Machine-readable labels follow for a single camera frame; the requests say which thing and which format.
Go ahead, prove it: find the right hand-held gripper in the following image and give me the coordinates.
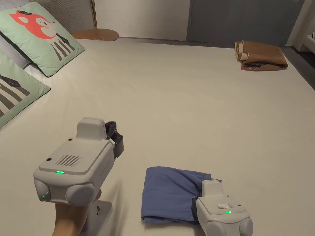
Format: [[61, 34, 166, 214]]
[[191, 179, 254, 236]]

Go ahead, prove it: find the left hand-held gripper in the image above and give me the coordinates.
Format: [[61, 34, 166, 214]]
[[33, 117, 125, 233]]

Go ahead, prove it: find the blue garment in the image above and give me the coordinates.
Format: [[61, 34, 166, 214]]
[[141, 167, 222, 224]]

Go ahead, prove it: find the person's left hand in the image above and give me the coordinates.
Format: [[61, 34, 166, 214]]
[[50, 190, 102, 236]]

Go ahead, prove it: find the bed with beige sheet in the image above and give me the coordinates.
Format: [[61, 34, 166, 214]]
[[0, 38, 315, 236]]

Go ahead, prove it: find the round wooden side table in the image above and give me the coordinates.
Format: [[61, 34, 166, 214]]
[[71, 29, 119, 41]]

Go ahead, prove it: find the green striped print cushion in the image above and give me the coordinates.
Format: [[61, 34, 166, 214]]
[[0, 49, 51, 129]]

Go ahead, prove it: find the green fox print cushion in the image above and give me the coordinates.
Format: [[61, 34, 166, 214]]
[[0, 2, 86, 77]]

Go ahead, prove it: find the grey padded headboard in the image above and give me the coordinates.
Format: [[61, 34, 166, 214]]
[[28, 0, 96, 35]]

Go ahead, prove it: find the white pillow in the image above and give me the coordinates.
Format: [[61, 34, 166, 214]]
[[0, 33, 32, 70]]

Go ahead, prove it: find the brown paper bag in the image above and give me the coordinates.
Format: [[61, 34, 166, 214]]
[[234, 40, 288, 72]]

